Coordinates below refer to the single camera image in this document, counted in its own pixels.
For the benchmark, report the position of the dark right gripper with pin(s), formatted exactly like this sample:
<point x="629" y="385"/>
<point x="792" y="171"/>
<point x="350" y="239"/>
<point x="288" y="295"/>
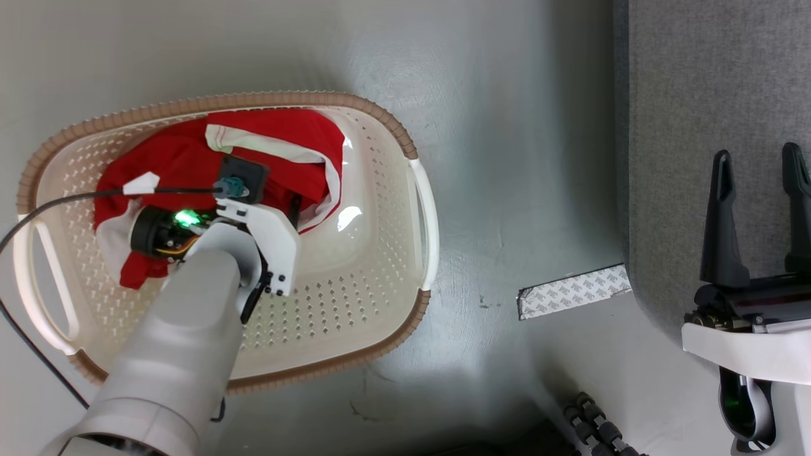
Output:
<point x="754" y="307"/>

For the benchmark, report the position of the red and white garment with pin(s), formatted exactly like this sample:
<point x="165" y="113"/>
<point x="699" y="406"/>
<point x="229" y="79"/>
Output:
<point x="177" y="158"/>

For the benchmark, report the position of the black segmented tripod legs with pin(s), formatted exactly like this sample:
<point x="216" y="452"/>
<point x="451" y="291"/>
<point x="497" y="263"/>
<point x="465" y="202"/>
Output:
<point x="602" y="427"/>

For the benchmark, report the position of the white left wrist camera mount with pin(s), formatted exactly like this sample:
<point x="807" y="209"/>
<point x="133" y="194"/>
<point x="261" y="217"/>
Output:
<point x="275" y="240"/>

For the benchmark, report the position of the grey fabric sofa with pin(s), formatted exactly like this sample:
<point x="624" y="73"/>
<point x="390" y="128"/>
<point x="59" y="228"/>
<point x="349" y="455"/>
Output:
<point x="684" y="126"/>

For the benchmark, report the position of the grey printed tape strip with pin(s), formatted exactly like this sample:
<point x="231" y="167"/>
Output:
<point x="573" y="292"/>

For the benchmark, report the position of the cream perforated laundry basket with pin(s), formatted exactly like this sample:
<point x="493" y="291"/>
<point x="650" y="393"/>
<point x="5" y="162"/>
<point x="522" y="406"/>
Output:
<point x="374" y="253"/>

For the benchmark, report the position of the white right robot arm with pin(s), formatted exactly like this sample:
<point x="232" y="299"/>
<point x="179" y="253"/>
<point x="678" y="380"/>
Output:
<point x="785" y="418"/>

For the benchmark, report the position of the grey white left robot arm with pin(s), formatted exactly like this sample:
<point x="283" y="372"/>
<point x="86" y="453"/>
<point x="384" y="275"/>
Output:
<point x="177" y="354"/>

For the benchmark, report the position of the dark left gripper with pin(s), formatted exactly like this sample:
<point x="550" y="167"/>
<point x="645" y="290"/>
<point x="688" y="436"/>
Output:
<point x="158" y="231"/>

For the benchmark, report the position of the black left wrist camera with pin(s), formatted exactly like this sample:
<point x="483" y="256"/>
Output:
<point x="247" y="174"/>

